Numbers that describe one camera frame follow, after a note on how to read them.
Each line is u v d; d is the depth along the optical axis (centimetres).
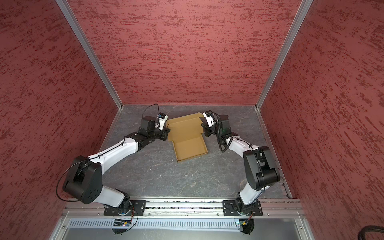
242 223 71
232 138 60
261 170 45
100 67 97
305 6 71
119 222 73
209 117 79
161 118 77
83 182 43
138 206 75
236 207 74
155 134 74
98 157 48
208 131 81
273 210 76
